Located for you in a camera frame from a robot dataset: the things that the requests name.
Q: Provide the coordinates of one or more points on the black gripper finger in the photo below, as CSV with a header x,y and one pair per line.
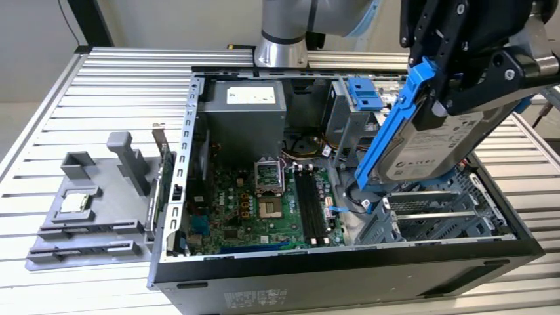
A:
x,y
516,78
433,33

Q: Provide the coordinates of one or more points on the hard disk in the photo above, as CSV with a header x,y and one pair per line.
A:
x,y
420,151

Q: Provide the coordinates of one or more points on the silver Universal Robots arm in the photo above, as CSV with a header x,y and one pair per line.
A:
x,y
280,42

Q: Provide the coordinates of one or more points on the grey metal disk bay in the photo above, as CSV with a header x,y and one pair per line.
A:
x,y
437,214

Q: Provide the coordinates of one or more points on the blue plastic drive latch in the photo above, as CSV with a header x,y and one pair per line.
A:
x,y
362,95

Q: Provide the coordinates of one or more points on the grey metal drive cage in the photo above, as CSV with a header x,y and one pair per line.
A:
x,y
341,131

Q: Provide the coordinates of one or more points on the round black speaker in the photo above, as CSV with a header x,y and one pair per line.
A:
x,y
308,144

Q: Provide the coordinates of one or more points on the yellow tipped black plug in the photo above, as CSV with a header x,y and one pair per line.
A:
x,y
240,46

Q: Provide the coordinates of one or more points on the grey power supply unit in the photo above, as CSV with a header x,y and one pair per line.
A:
x,y
240,131

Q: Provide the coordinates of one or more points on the metal locking lever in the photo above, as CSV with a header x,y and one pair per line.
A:
x,y
285,178

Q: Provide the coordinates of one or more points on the black RAM slot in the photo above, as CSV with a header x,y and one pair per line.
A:
x,y
318,203
313,203
306,203
301,203

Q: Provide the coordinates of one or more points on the CPU socket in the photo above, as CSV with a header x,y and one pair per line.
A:
x,y
269,208

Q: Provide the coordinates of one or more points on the black case fan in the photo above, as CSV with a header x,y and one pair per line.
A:
x,y
201,170

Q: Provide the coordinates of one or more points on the green motherboard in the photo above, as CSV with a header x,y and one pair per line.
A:
x,y
270,229

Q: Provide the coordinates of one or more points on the black open PC case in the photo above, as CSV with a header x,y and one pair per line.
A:
x,y
349,285

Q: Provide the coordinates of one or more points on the green graphics card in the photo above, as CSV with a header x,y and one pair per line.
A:
x,y
165,170

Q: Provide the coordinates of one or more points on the blue expansion slot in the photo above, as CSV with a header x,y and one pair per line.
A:
x,y
253,248

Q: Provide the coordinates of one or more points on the grey parts rack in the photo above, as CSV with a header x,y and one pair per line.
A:
x,y
109,203

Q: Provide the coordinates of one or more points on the silver CPU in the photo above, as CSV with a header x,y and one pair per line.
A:
x,y
74,203

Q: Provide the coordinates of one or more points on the black vertical post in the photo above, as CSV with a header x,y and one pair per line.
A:
x,y
96,23

